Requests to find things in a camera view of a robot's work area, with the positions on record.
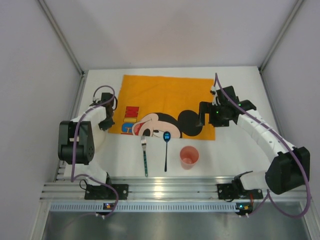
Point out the fork with teal handle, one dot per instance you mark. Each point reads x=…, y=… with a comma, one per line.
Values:
x=144, y=146

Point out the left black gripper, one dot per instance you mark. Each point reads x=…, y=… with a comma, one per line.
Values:
x=106, y=124

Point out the pink plastic cup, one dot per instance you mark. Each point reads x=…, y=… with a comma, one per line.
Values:
x=189, y=156

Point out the orange cartoon mouse cloth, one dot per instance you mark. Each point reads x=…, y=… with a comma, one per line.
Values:
x=152, y=105

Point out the blue metallic spoon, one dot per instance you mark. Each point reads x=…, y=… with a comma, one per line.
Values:
x=166, y=138

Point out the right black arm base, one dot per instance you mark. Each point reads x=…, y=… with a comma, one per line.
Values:
x=229, y=192

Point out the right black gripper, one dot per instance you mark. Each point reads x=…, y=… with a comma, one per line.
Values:
x=204, y=113

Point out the cream round plate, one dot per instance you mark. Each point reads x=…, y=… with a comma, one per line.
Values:
x=99, y=137

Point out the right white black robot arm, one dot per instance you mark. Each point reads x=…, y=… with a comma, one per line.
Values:
x=289, y=165

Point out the perforated grey cable duct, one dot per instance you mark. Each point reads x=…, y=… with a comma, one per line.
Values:
x=151, y=207

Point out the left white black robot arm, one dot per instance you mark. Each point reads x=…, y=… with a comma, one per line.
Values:
x=80, y=138

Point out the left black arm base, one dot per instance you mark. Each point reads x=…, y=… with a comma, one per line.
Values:
x=100, y=192

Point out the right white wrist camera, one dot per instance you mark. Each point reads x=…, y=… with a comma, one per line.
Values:
x=215, y=100

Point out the aluminium mounting rail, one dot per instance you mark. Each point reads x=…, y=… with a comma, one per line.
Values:
x=142, y=188

